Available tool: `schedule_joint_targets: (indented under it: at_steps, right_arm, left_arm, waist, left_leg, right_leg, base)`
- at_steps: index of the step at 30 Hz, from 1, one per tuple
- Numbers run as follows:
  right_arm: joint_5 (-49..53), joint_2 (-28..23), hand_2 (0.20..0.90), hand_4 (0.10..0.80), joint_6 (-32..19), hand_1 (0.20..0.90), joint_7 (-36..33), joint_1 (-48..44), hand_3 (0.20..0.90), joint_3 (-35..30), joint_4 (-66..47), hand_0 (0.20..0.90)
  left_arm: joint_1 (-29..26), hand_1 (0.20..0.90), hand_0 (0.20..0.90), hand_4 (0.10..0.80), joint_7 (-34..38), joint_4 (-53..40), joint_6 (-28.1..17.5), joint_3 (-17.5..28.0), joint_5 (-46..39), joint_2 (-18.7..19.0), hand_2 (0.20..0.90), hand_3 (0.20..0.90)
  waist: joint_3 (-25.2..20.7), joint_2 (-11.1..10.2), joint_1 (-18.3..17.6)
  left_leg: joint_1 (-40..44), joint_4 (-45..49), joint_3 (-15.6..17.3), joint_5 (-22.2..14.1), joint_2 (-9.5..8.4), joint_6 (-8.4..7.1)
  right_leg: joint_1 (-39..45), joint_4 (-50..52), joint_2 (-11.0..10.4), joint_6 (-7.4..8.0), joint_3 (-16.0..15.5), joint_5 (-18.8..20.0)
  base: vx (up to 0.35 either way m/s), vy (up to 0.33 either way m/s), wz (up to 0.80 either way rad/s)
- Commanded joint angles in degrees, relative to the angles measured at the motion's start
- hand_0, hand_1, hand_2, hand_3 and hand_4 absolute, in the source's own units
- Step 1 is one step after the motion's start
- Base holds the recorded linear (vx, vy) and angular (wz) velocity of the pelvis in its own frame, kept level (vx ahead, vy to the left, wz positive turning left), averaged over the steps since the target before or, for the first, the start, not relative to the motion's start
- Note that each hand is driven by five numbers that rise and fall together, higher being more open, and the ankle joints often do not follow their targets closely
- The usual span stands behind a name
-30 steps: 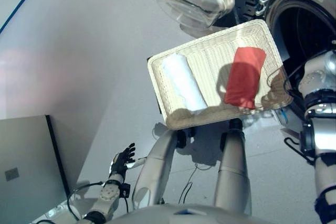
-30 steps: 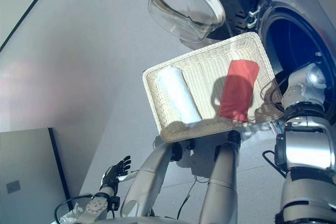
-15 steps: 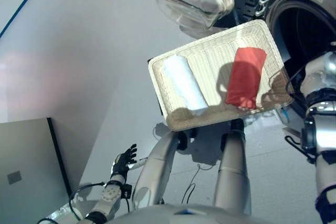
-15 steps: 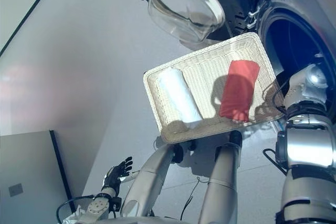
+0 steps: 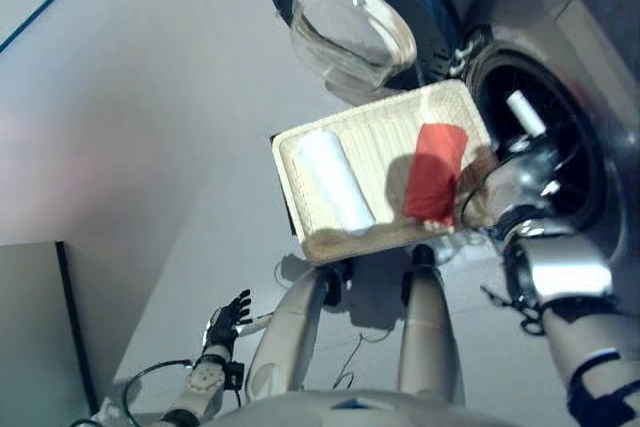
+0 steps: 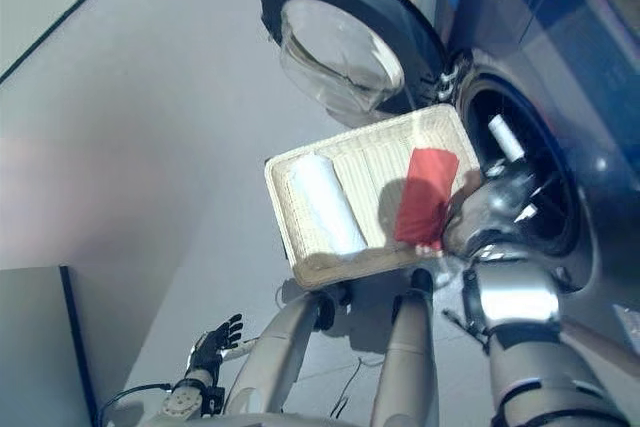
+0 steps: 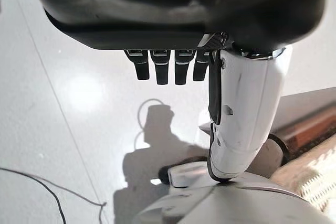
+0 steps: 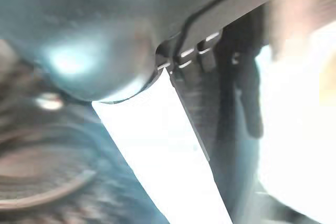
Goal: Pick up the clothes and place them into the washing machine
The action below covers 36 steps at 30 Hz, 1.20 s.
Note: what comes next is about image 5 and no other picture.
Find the robot right black hand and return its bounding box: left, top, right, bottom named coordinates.
left=502, top=90, right=557, bottom=157

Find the robot left black hand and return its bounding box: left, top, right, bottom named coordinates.
left=202, top=289, right=274, bottom=353

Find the red cloth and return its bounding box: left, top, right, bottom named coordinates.
left=402, top=122, right=469, bottom=227

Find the white cloth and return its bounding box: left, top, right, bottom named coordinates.
left=293, top=129, right=377, bottom=237

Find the grey front-load washing machine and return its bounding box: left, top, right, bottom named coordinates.
left=439, top=0, right=640, bottom=308

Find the robot left silver leg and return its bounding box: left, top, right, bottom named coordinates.
left=247, top=266, right=341, bottom=393

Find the robot silver leg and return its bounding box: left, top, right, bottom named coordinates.
left=399, top=244, right=466, bottom=403
left=247, top=266, right=341, bottom=393

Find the cream wicker basket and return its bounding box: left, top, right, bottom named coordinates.
left=271, top=79, right=494, bottom=267

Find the robot grey torso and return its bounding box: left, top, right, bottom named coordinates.
left=199, top=389, right=571, bottom=427

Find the grey panel with black edge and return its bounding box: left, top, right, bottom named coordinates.
left=0, top=240, right=101, bottom=427

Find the round glass washer door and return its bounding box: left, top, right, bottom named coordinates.
left=269, top=0, right=464, bottom=98

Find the robot right silver leg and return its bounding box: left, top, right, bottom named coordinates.
left=399, top=244, right=466, bottom=403

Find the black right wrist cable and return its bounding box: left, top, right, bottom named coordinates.
left=458, top=179, right=501, bottom=228

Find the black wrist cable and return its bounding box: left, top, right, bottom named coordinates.
left=458, top=179, right=501, bottom=228
left=69, top=359, right=246, bottom=427

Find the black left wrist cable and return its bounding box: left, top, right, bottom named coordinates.
left=69, top=359, right=246, bottom=427

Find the thin cable on floor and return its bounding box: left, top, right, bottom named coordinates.
left=334, top=329, right=391, bottom=388

